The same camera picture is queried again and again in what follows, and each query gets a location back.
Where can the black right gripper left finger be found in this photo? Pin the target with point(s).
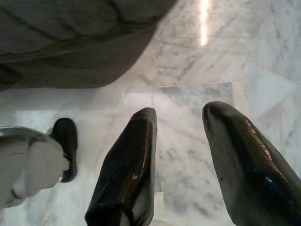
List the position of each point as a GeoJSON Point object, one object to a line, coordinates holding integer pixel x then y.
{"type": "Point", "coordinates": [127, 169]}

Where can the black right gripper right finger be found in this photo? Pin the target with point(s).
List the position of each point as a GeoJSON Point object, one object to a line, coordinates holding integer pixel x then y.
{"type": "Point", "coordinates": [254, 169]}

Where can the dark grey fabric sofa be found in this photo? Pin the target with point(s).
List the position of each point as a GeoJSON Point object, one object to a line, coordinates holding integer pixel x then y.
{"type": "Point", "coordinates": [70, 44]}

